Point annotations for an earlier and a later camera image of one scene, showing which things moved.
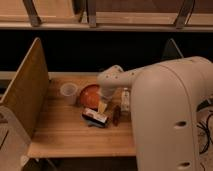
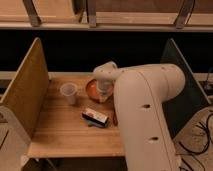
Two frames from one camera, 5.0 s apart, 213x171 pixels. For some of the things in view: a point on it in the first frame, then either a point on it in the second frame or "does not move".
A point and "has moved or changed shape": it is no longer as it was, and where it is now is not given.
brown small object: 116,115 does not move
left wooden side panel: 27,96 does not move
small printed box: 94,118 does not move
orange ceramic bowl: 90,96 has moved or changed shape
